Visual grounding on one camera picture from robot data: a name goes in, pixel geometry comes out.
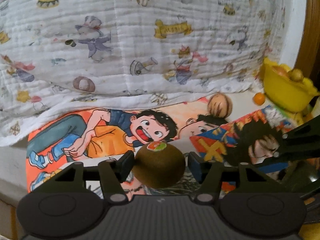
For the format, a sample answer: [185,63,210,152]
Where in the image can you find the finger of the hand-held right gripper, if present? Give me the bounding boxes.
[281,117,320,142]
[249,140,320,167]

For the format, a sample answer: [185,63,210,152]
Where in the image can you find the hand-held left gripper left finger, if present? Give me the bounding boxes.
[37,151,136,204]

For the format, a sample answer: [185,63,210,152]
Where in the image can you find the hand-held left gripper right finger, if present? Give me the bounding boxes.
[187,151,288,204]

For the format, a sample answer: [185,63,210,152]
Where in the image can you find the large brown kiwi with sticker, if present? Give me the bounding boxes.
[131,141,187,188]

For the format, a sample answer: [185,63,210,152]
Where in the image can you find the yellow plastic bowl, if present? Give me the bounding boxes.
[259,57,318,112]

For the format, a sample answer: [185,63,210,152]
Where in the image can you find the black-haired figure poster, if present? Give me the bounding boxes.
[189,104,303,193]

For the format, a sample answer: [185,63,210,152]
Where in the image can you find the cartoon boys poster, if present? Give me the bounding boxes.
[26,99,232,197]

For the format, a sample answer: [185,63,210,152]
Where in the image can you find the small orange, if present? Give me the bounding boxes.
[253,92,266,106]

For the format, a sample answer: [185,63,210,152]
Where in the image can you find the brown-yellow fruit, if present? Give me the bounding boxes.
[288,68,305,82]

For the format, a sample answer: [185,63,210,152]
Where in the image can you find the orange-red apple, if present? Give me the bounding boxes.
[270,64,292,78]

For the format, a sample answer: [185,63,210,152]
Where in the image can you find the striped pepino melon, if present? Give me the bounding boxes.
[208,93,234,118]

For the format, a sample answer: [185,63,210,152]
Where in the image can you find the white panel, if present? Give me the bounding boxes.
[279,0,309,69]

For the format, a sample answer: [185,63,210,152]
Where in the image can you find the wooden headboard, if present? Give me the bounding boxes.
[301,0,320,90]

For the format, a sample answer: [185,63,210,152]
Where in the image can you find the white printed blanket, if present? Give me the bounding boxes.
[0,0,288,147]

